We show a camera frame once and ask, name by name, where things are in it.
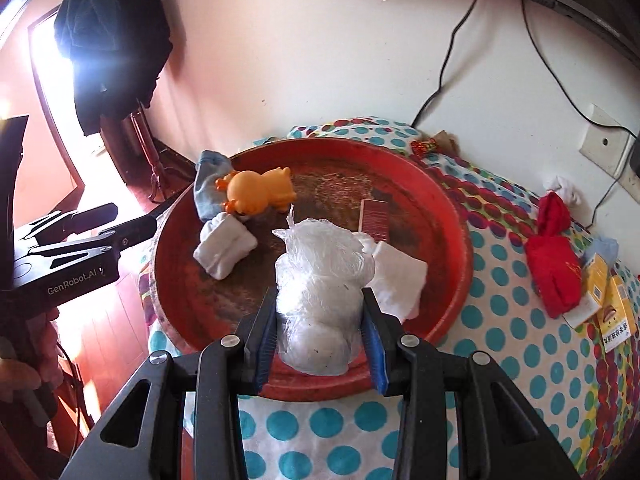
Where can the dark hanging clothing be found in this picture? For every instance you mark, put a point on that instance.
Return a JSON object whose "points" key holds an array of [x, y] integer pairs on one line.
{"points": [[115, 35]]}

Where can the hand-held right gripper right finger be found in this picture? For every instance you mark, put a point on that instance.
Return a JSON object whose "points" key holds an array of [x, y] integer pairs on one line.
{"points": [[374, 355]]}

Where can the orange rubber toy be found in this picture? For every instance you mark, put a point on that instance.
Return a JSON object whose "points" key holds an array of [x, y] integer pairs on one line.
{"points": [[255, 187]]}

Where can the clear plastic bag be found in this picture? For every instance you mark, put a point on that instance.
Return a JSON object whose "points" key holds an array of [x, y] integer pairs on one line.
{"points": [[320, 280]]}

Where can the yellow medicine box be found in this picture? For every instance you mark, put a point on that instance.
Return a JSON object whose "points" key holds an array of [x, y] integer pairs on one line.
{"points": [[590, 285], [617, 315]]}

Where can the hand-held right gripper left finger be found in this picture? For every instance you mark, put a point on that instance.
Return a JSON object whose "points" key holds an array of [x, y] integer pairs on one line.
{"points": [[262, 350]]}

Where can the black power adapter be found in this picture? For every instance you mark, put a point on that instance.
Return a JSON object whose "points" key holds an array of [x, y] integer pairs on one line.
{"points": [[636, 160]]}

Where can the red embroidered sock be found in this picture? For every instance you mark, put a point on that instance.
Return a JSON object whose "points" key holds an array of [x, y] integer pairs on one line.
{"points": [[550, 275]]}

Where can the polka dot tablecloth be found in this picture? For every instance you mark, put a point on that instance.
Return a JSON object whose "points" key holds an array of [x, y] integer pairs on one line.
{"points": [[500, 360]]}

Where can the blue-grey sock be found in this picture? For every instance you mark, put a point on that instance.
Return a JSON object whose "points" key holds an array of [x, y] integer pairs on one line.
{"points": [[600, 251], [210, 185]]}

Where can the large white sock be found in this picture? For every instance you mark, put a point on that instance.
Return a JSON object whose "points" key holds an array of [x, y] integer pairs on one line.
{"points": [[397, 275]]}

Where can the white knotted sock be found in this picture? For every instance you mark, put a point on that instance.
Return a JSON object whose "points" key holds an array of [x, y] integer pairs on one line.
{"points": [[562, 189]]}

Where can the red candy wrapper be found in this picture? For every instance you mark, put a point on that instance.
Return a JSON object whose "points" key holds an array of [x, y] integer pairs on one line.
{"points": [[424, 147]]}

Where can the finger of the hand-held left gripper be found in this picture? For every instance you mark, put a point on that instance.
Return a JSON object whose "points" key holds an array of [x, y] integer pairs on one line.
{"points": [[85, 217], [125, 232]]}

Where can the small white sock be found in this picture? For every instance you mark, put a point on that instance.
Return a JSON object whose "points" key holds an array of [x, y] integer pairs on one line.
{"points": [[222, 247]]}

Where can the red round tray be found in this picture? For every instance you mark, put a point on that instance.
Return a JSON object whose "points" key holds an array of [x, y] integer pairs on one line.
{"points": [[325, 180]]}

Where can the brown wrapper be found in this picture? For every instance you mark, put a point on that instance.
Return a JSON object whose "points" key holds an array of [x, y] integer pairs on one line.
{"points": [[445, 141]]}

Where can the dark red box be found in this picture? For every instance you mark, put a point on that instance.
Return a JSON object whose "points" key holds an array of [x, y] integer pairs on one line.
{"points": [[375, 216]]}

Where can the wooden coat stand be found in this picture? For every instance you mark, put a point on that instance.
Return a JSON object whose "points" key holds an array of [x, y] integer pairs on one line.
{"points": [[147, 160]]}

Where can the person's left hand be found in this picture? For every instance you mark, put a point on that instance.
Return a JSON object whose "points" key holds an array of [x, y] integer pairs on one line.
{"points": [[17, 382]]}

